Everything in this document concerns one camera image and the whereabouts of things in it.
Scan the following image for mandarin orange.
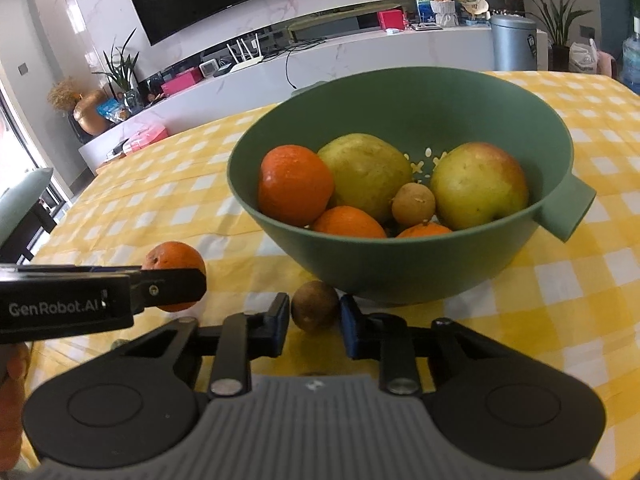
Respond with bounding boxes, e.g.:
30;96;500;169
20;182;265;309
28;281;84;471
141;240;206;313
397;222;451;238
258;144;334;228

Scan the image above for large orange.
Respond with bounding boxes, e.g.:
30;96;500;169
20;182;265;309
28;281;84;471
310;206;386;238

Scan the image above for brown kiwi fruit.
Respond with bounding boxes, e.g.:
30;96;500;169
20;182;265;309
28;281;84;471
392;182;436;228

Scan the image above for left human hand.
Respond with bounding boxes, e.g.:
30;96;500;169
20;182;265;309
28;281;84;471
0;344;30;471

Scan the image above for green cushioned chair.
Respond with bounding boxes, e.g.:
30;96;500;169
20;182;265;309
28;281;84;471
0;168;65;264

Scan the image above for yellow-green pear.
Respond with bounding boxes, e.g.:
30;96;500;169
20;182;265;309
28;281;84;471
318;133;412;223

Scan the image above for red-yellow apple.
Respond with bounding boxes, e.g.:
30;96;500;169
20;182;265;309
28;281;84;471
430;142;529;231

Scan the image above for pink tissue pack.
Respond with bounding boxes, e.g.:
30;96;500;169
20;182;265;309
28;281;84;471
122;124;169;155

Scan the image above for yellow checkered tablecloth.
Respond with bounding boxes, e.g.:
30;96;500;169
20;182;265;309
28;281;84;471
36;72;639;479

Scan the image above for copper vase dried flowers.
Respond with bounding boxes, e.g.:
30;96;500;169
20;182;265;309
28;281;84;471
47;77;111;136

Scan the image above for green colander bowl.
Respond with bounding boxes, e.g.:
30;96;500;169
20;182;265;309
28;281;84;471
228;67;596;304

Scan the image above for small leafy plant vase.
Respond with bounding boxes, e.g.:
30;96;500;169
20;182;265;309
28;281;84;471
94;28;144;116

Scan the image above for white tv console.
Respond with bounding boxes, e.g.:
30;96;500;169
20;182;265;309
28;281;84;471
79;26;504;171

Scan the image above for pink box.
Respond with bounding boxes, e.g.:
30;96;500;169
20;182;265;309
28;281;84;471
162;67;203;96

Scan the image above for white wifi router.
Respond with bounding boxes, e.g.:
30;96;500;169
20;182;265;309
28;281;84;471
226;34;264;73

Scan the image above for red box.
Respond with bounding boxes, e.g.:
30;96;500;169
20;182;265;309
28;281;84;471
376;9;406;30

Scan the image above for grey metal trash bin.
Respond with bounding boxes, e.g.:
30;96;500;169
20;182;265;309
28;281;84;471
490;14;537;72

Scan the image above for teddy bear picture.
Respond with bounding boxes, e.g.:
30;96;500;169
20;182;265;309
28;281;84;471
416;0;489;28

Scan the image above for potted green plant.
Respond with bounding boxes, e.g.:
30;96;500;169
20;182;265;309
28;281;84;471
526;0;593;72

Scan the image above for blue water jug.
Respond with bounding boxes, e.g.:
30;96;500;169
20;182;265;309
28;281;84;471
622;16;640;94

